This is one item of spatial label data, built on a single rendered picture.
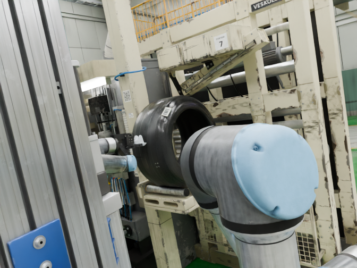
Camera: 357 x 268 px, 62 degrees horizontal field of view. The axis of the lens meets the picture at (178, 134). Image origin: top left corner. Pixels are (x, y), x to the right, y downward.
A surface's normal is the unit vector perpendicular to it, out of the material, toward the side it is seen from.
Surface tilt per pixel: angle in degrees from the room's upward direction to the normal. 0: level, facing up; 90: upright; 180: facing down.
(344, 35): 90
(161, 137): 77
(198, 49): 90
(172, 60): 90
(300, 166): 82
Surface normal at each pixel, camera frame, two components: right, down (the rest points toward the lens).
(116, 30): -0.67, 0.21
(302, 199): 0.47, -0.12
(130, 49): 0.72, -0.06
